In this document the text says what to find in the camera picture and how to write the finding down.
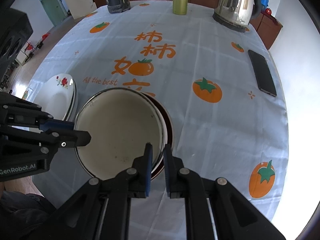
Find white plate red flowers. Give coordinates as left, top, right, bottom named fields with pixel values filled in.
left=33, top=73, right=76, bottom=121

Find blue thermos jug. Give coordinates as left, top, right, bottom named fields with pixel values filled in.
left=260, top=0, right=269, bottom=11

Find stainless steel electric kettle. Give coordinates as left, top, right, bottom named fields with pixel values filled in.
left=213, top=0, right=261, bottom=33

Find green door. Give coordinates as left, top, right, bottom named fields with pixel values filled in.
left=40, top=0, right=66, bottom=26

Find persimmon print tablecloth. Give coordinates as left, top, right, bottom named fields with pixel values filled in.
left=24, top=0, right=290, bottom=240

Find white plate pink rim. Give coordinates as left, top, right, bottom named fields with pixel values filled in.
left=66, top=82, right=78, bottom=122

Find white enamel bowl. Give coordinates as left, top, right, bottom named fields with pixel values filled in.
left=74, top=88, right=163, bottom=180

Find red folding chair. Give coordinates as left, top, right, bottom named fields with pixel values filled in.
left=20, top=41, right=36, bottom=63

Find black smartphone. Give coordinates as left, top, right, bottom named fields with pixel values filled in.
left=248, top=50, right=277, bottom=97

